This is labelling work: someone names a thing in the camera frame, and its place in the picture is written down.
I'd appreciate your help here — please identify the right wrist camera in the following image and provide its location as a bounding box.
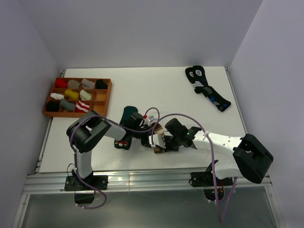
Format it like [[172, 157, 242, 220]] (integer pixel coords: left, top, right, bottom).
[[148, 134, 166, 149]]

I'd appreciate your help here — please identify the wooden compartment tray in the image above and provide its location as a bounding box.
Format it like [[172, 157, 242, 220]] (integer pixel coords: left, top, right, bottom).
[[43, 77, 112, 118]]

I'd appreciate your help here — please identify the rolled black sock, top row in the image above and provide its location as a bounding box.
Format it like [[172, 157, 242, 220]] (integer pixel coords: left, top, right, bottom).
[[95, 79, 108, 90]]

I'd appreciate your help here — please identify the rolled black sock, bottom row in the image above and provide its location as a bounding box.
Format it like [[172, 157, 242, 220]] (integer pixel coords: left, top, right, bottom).
[[45, 101, 60, 112]]

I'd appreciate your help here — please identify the rolled dark grey sock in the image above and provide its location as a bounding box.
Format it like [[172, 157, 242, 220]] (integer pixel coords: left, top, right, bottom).
[[60, 99, 75, 112]]

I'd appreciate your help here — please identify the rolled red white striped sock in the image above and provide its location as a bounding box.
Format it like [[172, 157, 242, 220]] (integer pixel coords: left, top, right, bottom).
[[75, 101, 90, 113]]

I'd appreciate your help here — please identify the rolled beige grey sock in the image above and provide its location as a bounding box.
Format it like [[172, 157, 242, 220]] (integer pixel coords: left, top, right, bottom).
[[67, 79, 81, 89]]

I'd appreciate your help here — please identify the black sports sock, left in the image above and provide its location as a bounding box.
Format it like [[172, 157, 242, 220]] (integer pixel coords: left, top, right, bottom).
[[185, 66, 213, 96]]

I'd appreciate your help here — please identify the rolled light grey sock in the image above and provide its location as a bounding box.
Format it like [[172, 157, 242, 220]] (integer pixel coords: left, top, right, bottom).
[[81, 78, 95, 89]]

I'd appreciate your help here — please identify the rolled cream sock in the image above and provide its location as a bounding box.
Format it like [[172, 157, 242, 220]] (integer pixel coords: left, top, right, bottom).
[[79, 89, 92, 101]]

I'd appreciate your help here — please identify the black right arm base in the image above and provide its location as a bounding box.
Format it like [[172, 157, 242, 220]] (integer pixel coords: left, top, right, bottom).
[[189, 171, 233, 201]]

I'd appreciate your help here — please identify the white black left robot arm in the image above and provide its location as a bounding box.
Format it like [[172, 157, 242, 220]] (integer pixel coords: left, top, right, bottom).
[[66, 111, 152, 190]]

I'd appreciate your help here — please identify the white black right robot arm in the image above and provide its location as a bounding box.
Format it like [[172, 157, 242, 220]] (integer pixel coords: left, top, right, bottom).
[[164, 118, 274, 185]]

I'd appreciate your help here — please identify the brown striped sock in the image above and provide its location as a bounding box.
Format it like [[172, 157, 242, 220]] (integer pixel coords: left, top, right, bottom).
[[152, 123, 165, 154]]

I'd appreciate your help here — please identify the rolled yellow sock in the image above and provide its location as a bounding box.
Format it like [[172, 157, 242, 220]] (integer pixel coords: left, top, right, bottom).
[[65, 89, 79, 100]]

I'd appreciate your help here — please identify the black sports sock, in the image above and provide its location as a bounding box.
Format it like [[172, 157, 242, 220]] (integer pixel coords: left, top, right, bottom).
[[192, 66, 231, 112], [185, 66, 213, 96]]

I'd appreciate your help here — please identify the black sports sock, right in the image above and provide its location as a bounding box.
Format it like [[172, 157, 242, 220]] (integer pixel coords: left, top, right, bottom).
[[192, 66, 231, 112]]

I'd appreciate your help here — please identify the rolled black sock, row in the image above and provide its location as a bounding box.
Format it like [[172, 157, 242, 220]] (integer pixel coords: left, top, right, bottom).
[[45, 101, 60, 112], [95, 79, 108, 90]]

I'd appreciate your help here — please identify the dark green reindeer sock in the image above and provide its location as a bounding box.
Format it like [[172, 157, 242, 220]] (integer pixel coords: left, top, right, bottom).
[[114, 105, 139, 150]]

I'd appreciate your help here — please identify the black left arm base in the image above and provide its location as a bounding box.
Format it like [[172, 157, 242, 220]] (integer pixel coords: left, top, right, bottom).
[[64, 175, 108, 205]]

